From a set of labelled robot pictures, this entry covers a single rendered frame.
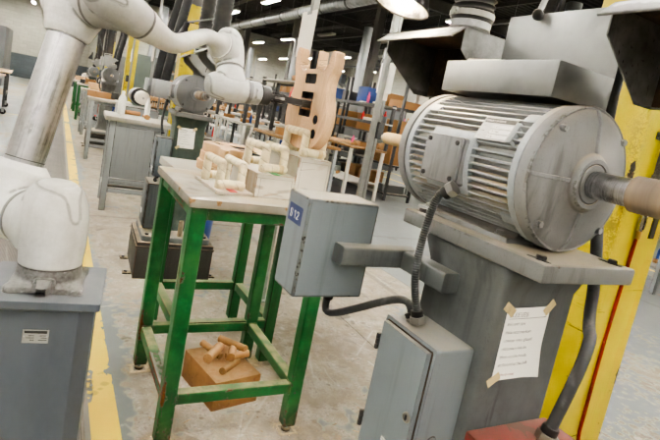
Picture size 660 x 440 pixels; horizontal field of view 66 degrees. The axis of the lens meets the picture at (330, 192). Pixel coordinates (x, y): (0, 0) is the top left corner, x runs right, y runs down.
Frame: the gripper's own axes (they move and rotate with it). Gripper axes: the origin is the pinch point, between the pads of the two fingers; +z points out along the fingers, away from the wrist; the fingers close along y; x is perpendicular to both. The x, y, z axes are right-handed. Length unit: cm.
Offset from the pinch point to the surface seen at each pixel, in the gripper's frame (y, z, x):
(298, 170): 13.9, -5.2, -25.6
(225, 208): 26, -36, -40
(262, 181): 13.9, -19.0, -31.3
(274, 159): -7.8, -5.5, -25.2
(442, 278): 122, -30, -28
